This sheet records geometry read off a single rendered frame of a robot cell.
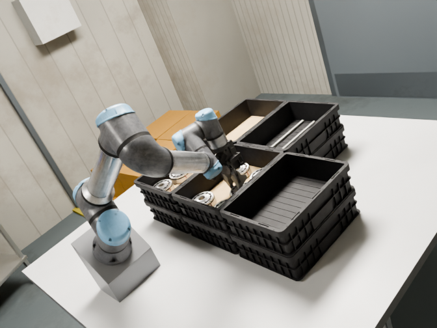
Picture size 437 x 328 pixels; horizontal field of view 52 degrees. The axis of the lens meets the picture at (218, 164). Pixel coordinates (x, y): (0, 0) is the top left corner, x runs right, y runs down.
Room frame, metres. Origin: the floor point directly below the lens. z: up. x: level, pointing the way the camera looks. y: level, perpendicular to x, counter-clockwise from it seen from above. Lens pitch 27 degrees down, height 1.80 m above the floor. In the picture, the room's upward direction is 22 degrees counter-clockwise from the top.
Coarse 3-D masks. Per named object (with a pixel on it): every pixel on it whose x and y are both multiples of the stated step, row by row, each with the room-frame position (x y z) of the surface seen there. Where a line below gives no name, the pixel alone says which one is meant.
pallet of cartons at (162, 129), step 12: (156, 120) 4.02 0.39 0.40; (168, 120) 3.89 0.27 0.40; (180, 120) 3.77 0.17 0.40; (192, 120) 3.65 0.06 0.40; (156, 132) 3.73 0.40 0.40; (168, 132) 3.61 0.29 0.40; (168, 144) 3.36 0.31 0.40; (120, 180) 3.25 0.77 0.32; (132, 180) 3.11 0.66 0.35; (120, 192) 3.31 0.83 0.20
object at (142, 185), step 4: (204, 140) 1.98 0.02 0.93; (140, 176) 1.87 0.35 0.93; (136, 180) 1.85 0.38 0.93; (136, 184) 1.82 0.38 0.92; (140, 184) 1.79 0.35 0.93; (144, 184) 1.78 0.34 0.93; (180, 184) 1.65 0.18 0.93; (140, 188) 1.80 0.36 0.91; (144, 188) 1.77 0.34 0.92; (148, 188) 1.73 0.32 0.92; (152, 188) 1.71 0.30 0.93; (156, 188) 1.70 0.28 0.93; (176, 188) 1.63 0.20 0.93; (152, 192) 1.72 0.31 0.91; (156, 192) 1.69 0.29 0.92; (160, 192) 1.66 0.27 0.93; (164, 192) 1.64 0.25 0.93; (168, 192) 1.62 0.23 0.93; (172, 192) 1.61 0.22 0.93; (164, 196) 1.64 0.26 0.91; (168, 196) 1.61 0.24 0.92
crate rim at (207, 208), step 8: (240, 144) 1.78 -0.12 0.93; (272, 152) 1.61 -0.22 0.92; (280, 152) 1.57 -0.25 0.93; (272, 160) 1.54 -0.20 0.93; (264, 168) 1.50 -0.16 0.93; (192, 176) 1.67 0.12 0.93; (256, 176) 1.47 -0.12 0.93; (184, 184) 1.63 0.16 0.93; (176, 192) 1.60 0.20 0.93; (176, 200) 1.57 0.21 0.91; (184, 200) 1.52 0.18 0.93; (192, 200) 1.48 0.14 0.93; (200, 208) 1.44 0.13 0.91; (208, 208) 1.39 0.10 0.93; (216, 208) 1.37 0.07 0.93
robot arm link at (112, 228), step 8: (104, 208) 1.41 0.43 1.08; (112, 208) 1.42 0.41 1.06; (96, 216) 1.40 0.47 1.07; (104, 216) 1.38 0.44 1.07; (112, 216) 1.38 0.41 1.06; (120, 216) 1.38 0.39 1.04; (96, 224) 1.38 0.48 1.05; (104, 224) 1.35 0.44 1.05; (112, 224) 1.36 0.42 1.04; (120, 224) 1.36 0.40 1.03; (128, 224) 1.36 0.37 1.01; (96, 232) 1.37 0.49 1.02; (104, 232) 1.33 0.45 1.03; (112, 232) 1.33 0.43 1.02; (120, 232) 1.34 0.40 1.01; (128, 232) 1.35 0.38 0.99; (104, 240) 1.33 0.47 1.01; (112, 240) 1.32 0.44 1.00; (120, 240) 1.33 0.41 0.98; (128, 240) 1.40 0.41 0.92; (104, 248) 1.38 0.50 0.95; (112, 248) 1.36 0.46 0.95; (120, 248) 1.37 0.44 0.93
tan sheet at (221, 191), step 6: (252, 168) 1.72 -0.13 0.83; (258, 168) 1.70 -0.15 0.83; (222, 180) 1.72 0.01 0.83; (246, 180) 1.64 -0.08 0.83; (216, 186) 1.69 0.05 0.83; (222, 186) 1.67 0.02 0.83; (228, 186) 1.65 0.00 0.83; (216, 192) 1.64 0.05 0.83; (222, 192) 1.62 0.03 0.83; (228, 192) 1.61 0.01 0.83; (216, 198) 1.60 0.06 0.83; (222, 198) 1.58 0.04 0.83
